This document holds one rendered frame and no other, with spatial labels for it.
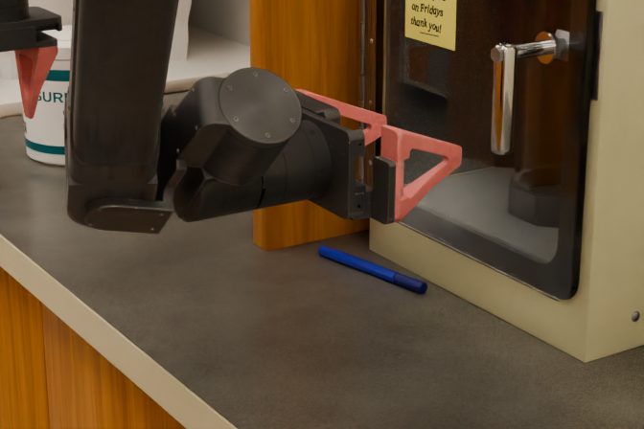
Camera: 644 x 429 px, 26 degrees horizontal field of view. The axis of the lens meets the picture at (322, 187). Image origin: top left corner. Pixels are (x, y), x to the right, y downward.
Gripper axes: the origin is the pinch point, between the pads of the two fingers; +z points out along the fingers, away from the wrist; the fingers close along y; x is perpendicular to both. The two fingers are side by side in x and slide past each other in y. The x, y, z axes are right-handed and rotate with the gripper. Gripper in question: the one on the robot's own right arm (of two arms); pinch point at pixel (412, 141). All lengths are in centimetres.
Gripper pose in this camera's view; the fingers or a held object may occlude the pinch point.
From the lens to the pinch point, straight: 106.1
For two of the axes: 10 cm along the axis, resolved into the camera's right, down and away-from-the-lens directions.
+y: -5.3, -2.7, 8.0
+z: 8.5, -1.6, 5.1
